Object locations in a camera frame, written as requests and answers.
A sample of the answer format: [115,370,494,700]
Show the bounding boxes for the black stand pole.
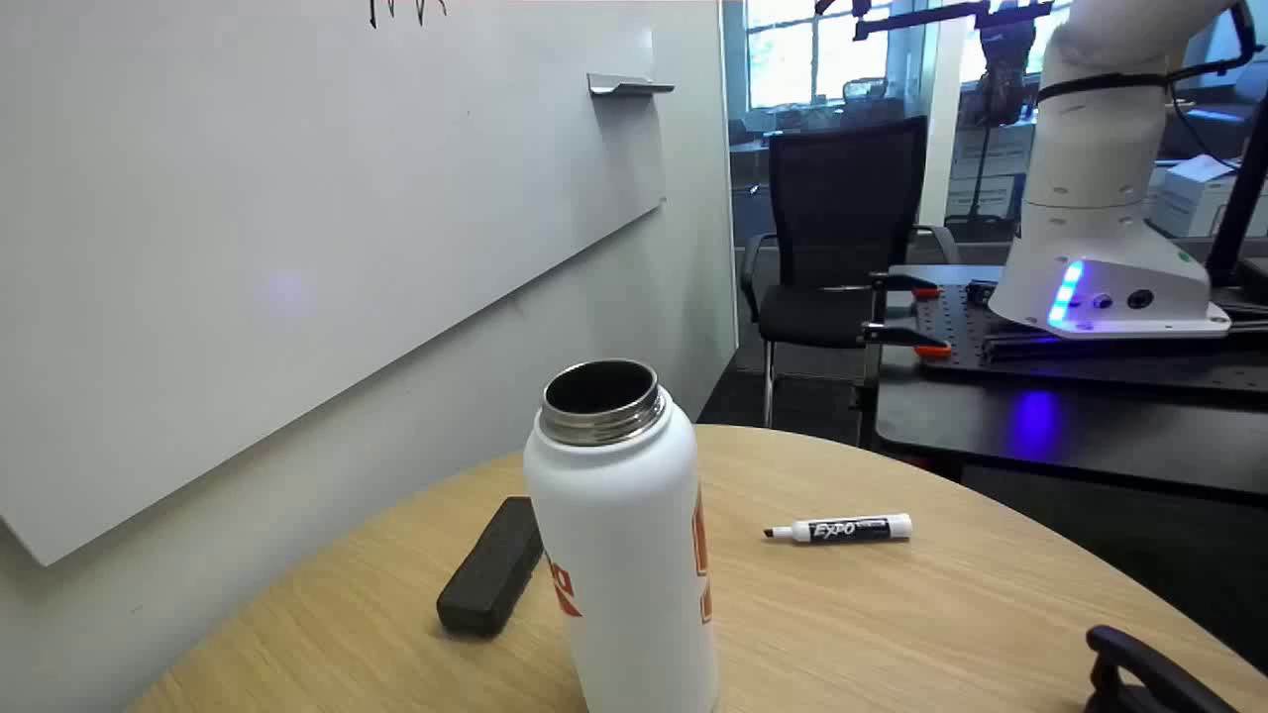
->
[1206,90,1268,292]

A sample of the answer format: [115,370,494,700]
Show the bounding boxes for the black office chair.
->
[737,117,963,427]

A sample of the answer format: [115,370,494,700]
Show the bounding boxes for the white cardboard box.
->
[1147,150,1242,246]

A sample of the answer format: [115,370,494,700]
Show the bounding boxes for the black tripod camera rig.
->
[814,0,1073,133]

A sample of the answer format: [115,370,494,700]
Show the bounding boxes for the black whiteboard eraser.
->
[433,497,546,641]

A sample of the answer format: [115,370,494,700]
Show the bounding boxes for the white steel water bottle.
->
[519,356,727,713]

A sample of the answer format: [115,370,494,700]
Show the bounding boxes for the black dry erase marker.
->
[761,513,918,549]

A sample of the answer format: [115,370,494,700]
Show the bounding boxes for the large white whiteboard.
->
[0,0,670,572]

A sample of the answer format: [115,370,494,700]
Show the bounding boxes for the black orange-handled clamp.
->
[863,270,947,307]
[859,319,960,370]

